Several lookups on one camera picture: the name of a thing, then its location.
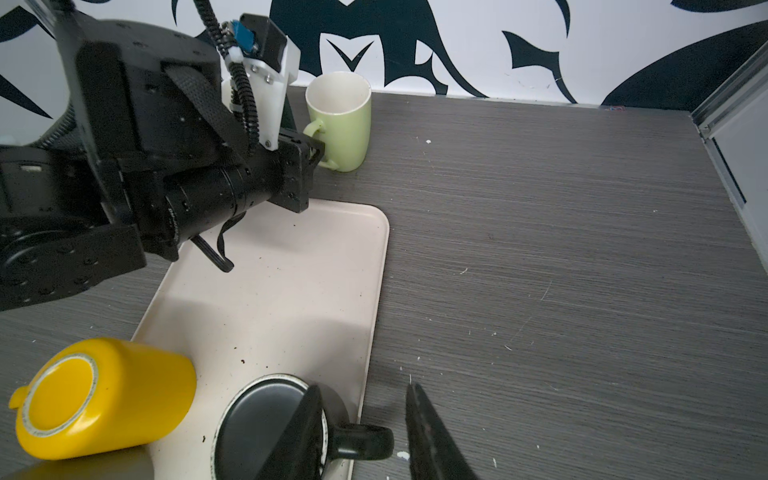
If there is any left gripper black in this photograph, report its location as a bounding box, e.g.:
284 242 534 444
165 129 325 243

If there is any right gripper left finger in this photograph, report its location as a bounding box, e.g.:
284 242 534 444
256 385 324 480

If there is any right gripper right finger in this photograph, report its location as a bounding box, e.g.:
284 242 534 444
405 383 478 480

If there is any black mug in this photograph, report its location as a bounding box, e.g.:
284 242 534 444
210 374 394 479

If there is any light green mug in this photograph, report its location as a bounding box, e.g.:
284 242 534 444
303 71 372 173

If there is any yellow mug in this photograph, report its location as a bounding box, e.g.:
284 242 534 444
9 338 196 460

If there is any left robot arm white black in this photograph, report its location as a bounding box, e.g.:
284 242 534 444
1 1 325 310

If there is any grey mug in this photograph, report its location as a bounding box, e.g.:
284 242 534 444
2 447 155 480

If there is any beige serving tray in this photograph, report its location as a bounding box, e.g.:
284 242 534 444
133 199 390 479

